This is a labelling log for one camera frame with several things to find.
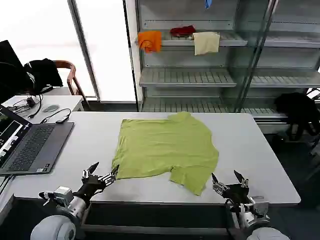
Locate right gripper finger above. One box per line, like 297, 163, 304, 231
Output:
211, 172, 226, 195
233, 169, 250, 188

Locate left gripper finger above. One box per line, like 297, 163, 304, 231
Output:
98, 164, 121, 187
81, 161, 100, 179

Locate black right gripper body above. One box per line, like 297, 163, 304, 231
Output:
221, 183, 251, 205

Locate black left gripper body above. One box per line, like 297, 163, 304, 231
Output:
73, 175, 106, 201

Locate lime green t-shirt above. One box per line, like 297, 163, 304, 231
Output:
111, 111, 220, 197

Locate grey open laptop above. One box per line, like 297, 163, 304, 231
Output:
0, 104, 76, 175

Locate small white side desk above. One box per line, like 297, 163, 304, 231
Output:
0, 94, 85, 126

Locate grey round disc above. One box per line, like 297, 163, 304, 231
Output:
42, 104, 60, 113

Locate black garment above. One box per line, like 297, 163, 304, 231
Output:
274, 92, 320, 141

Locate brown wooden chair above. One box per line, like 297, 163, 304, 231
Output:
53, 59, 91, 110

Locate grey metal shelf rack behind glass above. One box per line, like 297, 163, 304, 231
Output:
234, 0, 320, 124

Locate grey metal shelf rack with cloths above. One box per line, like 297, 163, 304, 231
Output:
123, 0, 251, 114

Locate black computer monitor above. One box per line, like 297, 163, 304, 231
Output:
0, 39, 31, 104

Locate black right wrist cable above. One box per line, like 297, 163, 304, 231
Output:
224, 198, 241, 216

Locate black cable with adapter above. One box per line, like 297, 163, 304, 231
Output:
40, 108, 72, 125

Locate tangled black cables with plug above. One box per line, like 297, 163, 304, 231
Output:
7, 92, 44, 120

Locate grey window frame post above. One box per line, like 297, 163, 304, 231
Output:
66, 0, 101, 102

